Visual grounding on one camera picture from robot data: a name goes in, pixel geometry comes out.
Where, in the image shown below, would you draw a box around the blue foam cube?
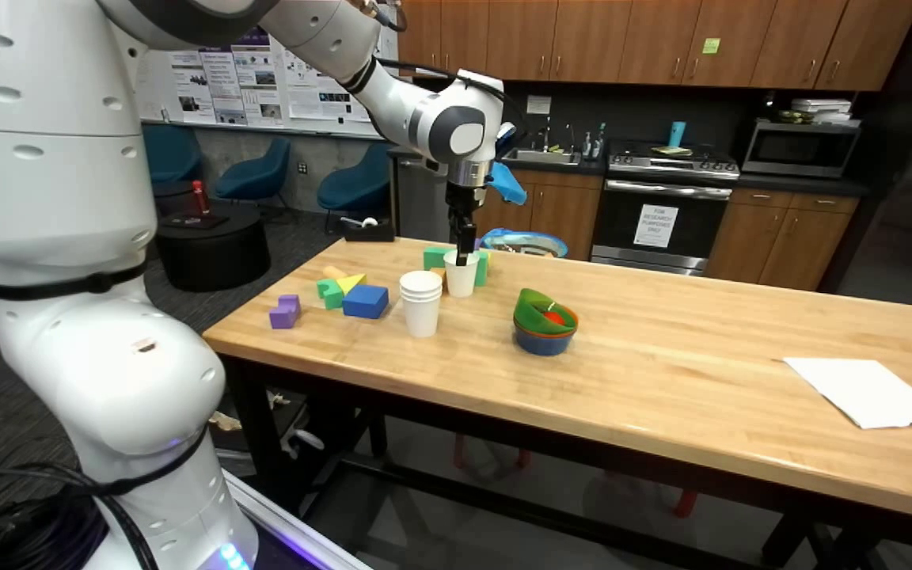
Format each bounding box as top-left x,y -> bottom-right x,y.
342,281 -> 394,323

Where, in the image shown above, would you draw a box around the purple foam arch block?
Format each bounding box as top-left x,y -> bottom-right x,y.
267,292 -> 303,333

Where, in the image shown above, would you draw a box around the steel microwave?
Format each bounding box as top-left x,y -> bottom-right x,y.
742,118 -> 863,182

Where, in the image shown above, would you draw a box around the wooden sink cabinet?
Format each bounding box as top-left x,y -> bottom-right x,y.
475,165 -> 609,260

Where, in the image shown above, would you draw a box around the large green foam block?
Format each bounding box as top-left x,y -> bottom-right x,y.
421,245 -> 497,292

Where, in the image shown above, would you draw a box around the black metal table frame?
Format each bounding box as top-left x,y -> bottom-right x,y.
229,352 -> 912,570

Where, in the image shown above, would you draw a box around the blue plastic bowl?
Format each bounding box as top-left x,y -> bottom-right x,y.
512,323 -> 575,358

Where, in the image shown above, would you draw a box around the small green foam arch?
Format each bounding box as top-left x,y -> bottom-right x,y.
314,277 -> 350,315

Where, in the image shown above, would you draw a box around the black shiny round object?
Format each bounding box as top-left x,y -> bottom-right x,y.
490,119 -> 522,161

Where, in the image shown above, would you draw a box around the black tape dispenser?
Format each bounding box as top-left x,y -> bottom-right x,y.
325,208 -> 398,245

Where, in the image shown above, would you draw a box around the black round ottoman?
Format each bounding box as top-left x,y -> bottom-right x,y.
155,204 -> 273,294

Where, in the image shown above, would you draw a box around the white paper notice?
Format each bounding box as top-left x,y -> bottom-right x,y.
629,204 -> 684,252

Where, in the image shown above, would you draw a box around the white paper sheet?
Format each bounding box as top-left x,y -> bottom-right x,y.
782,355 -> 912,434

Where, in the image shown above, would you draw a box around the yellow foam triangle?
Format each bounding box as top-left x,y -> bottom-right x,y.
325,266 -> 369,298

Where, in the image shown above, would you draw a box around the stack of white bowls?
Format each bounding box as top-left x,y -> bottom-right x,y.
789,95 -> 857,126

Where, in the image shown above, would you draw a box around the steel kitchen oven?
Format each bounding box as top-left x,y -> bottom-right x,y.
592,145 -> 743,280

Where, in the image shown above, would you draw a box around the narrow wooden lower cabinet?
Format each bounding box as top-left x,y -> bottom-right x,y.
705,188 -> 863,292

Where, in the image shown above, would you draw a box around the black floor cables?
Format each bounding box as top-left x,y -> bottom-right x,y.
0,462 -> 180,570

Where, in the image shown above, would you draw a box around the steel sink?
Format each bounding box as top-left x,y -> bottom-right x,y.
507,145 -> 585,172

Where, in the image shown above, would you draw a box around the white lit robot platform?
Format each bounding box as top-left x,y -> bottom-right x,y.
213,468 -> 374,570

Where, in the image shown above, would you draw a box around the wall posters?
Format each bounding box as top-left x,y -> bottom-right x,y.
136,26 -> 403,138

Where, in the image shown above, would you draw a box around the red bottle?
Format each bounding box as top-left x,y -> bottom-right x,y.
187,174 -> 213,219

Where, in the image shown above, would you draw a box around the light blue tub chair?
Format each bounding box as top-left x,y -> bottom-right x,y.
480,226 -> 574,260

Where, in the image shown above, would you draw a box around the green plastic bowl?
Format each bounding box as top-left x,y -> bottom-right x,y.
511,285 -> 584,343

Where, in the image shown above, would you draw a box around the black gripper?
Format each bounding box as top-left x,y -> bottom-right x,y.
444,182 -> 480,266

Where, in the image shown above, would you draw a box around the wooden upper cabinets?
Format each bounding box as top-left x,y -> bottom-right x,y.
395,0 -> 912,91

